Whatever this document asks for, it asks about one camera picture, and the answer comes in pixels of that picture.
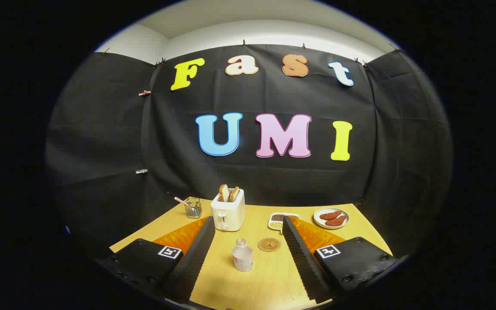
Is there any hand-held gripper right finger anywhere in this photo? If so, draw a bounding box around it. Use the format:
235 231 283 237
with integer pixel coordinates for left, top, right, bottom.
282 215 399 304

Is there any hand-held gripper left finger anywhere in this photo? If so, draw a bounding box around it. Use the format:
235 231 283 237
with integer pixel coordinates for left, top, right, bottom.
99 216 216 304

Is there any round wooden coaster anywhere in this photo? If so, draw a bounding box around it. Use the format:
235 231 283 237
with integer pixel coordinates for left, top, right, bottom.
257 238 282 252

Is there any clear plastic juice bottle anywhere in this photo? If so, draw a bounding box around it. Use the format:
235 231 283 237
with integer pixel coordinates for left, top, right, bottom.
232 238 254 272

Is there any white oval plate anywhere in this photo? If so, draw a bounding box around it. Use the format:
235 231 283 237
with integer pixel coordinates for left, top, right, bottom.
313 208 350 229

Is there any wooden table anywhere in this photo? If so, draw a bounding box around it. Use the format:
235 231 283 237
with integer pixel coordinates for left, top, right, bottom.
109 198 393 308

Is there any white divided bean dish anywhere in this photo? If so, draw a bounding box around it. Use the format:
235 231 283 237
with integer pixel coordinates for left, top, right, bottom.
268 213 300 233

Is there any white toaster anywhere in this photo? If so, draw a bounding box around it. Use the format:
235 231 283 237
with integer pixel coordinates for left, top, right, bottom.
211 189 246 232

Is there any wire mesh holder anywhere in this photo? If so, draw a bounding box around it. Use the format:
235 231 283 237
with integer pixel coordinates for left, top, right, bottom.
185 197 202 219

